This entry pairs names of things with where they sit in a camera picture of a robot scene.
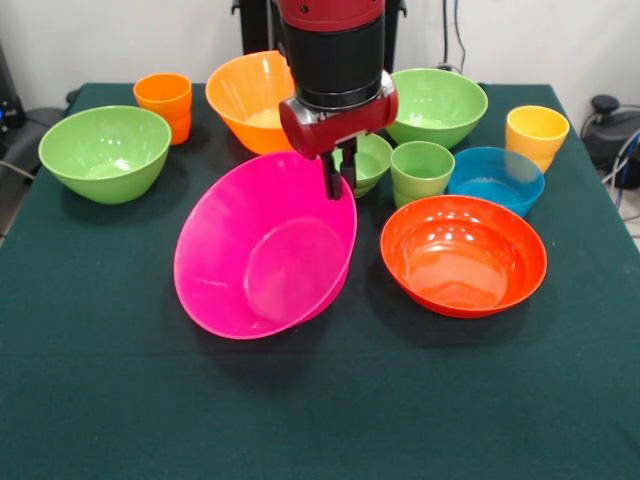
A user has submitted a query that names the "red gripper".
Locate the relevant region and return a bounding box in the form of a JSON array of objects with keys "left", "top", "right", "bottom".
[{"left": 278, "top": 69, "right": 400, "bottom": 202}]

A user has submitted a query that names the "pink plastic bowl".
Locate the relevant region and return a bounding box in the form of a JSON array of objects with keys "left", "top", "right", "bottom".
[{"left": 173, "top": 151, "right": 359, "bottom": 341}]

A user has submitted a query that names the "black computer tower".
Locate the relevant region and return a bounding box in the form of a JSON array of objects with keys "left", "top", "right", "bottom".
[{"left": 0, "top": 42, "right": 27, "bottom": 131}]

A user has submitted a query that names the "small green plastic bowl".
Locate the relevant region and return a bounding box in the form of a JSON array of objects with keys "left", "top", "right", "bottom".
[{"left": 332, "top": 132, "right": 394, "bottom": 200}]

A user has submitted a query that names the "green plastic cup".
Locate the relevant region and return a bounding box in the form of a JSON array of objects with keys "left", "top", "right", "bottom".
[{"left": 390, "top": 140, "right": 456, "bottom": 210}]

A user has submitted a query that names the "large orange plastic bowl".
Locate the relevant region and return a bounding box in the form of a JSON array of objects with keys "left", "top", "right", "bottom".
[{"left": 205, "top": 49, "right": 299, "bottom": 156}]

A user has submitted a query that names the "large green plastic bowl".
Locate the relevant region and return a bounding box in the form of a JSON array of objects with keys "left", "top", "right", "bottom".
[
  {"left": 384, "top": 67, "right": 489, "bottom": 151},
  {"left": 38, "top": 104, "right": 173, "bottom": 205}
]

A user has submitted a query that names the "red plastic bowl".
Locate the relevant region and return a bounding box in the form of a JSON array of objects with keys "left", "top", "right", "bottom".
[{"left": 379, "top": 194, "right": 549, "bottom": 320}]

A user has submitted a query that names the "blue plastic bowl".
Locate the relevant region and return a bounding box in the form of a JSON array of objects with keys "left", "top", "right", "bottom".
[{"left": 446, "top": 146, "right": 547, "bottom": 219}]

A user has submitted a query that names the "orange plastic cup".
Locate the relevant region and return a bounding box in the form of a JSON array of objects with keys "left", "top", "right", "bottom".
[{"left": 132, "top": 72, "right": 194, "bottom": 147}]

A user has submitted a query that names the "yellow plastic cup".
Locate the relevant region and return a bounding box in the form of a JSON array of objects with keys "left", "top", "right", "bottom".
[{"left": 505, "top": 104, "right": 571, "bottom": 175}]

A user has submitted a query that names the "dark green table cloth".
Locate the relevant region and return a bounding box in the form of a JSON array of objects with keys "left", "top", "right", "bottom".
[{"left": 0, "top": 82, "right": 640, "bottom": 480}]

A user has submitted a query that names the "dark grey floor case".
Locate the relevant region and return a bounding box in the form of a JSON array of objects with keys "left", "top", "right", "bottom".
[{"left": 0, "top": 107, "right": 66, "bottom": 174}]

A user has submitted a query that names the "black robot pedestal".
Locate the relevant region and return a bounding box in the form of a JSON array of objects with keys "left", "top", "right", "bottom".
[{"left": 239, "top": 0, "right": 401, "bottom": 85}]

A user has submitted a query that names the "black wall cable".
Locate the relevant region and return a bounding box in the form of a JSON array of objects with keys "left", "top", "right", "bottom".
[{"left": 452, "top": 0, "right": 469, "bottom": 71}]

